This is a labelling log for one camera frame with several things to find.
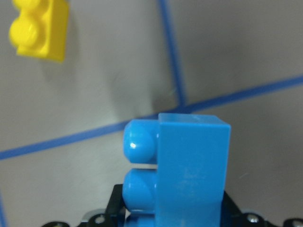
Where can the blue toy block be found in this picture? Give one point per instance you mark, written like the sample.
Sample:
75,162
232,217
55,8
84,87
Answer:
186,187

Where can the yellow toy block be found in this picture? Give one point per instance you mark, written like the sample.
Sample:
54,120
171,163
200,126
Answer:
40,30

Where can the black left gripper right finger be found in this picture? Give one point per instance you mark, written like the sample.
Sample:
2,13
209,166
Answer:
232,216

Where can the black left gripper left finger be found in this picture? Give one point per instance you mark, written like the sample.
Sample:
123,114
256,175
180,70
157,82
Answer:
113,215

